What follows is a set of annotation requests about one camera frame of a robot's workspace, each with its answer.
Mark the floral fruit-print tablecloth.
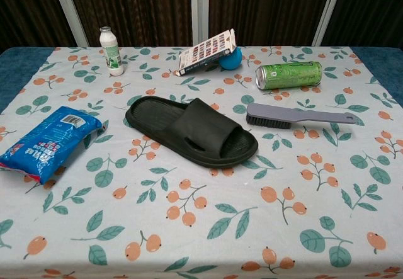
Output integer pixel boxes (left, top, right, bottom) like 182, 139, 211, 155
0, 45, 403, 279

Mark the blue plastic snack packet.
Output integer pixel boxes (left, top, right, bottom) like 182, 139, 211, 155
0, 105, 108, 185

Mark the small white drink bottle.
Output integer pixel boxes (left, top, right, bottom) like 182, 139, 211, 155
99, 26, 124, 77

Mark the black rubber slipper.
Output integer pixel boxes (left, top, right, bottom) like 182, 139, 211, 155
125, 95, 259, 169

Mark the grey scrub brush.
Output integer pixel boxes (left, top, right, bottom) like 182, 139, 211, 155
245, 102, 365, 130

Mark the green drink can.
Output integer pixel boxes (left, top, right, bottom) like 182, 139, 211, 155
254, 60, 323, 91

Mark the blue ball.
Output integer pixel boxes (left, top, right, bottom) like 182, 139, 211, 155
219, 46, 244, 72

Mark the dark brown partition panel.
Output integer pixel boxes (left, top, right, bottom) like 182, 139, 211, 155
64, 0, 191, 47
322, 0, 403, 47
207, 0, 333, 47
0, 0, 78, 48

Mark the white partition frame post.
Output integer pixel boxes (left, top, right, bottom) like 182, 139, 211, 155
310, 0, 346, 47
188, 0, 210, 47
49, 0, 89, 47

